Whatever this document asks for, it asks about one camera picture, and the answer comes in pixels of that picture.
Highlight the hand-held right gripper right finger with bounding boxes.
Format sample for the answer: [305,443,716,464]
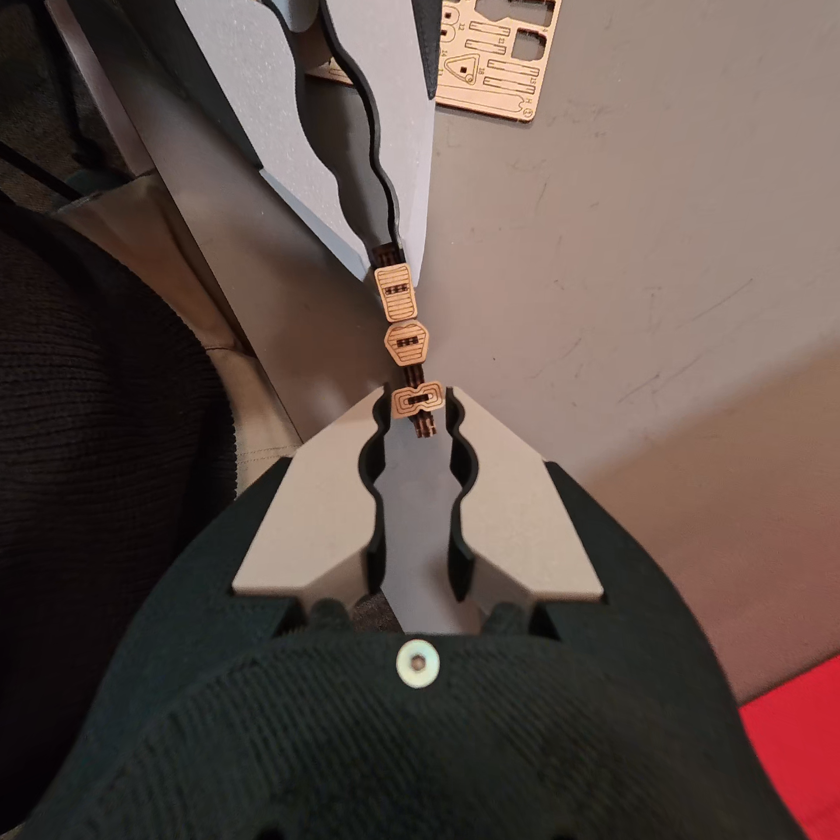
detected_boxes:
[446,386,606,605]

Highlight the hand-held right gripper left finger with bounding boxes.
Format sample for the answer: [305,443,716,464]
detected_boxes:
[231,385,389,601]

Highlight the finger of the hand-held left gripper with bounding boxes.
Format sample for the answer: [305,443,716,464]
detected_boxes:
[177,0,379,281]
[320,0,438,274]

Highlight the small wooden puzzle piece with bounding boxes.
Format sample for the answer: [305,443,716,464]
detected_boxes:
[392,384,444,417]

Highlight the wooden puzzle model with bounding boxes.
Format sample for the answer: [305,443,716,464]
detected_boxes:
[373,246,444,439]

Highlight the grey desk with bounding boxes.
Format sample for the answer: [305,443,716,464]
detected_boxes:
[46,0,840,706]

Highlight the wooden puzzle sheet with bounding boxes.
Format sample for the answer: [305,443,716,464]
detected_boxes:
[305,0,564,124]

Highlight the beige trousers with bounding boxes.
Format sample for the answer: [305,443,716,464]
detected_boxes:
[59,164,303,506]

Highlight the person's black sweater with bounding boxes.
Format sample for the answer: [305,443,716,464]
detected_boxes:
[0,197,237,821]

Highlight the red box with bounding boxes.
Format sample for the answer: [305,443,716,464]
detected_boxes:
[738,696,840,840]

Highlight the black metal frame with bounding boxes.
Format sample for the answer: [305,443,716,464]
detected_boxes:
[0,0,155,204]

